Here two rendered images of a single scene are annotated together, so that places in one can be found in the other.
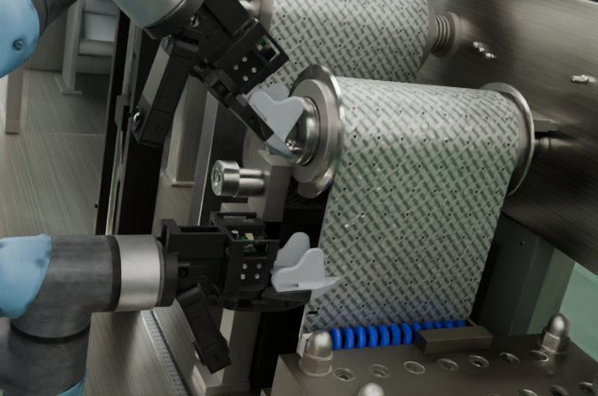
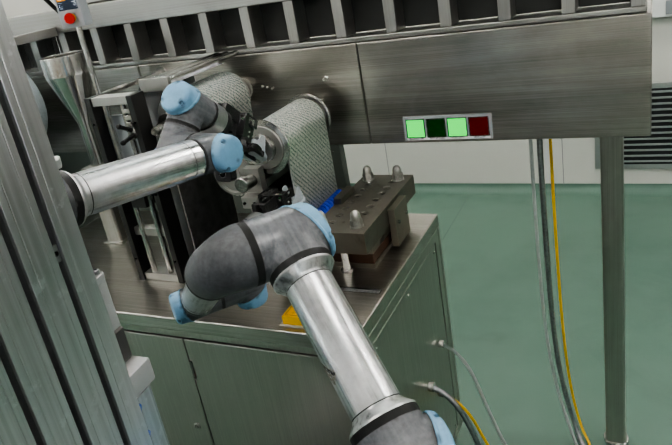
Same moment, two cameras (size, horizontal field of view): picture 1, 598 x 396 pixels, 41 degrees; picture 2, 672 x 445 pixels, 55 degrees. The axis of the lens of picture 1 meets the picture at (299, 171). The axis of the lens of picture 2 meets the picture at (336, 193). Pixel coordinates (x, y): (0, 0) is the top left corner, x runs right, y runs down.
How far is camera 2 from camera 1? 0.99 m
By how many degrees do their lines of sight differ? 33
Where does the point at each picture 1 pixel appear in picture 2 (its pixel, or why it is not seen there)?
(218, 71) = (243, 138)
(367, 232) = (302, 172)
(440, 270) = (324, 174)
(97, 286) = not seen: hidden behind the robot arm
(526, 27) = (286, 68)
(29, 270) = not seen: hidden behind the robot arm
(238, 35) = (241, 121)
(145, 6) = (219, 126)
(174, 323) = not seen: hidden behind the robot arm
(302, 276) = (298, 198)
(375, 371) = (337, 216)
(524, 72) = (295, 86)
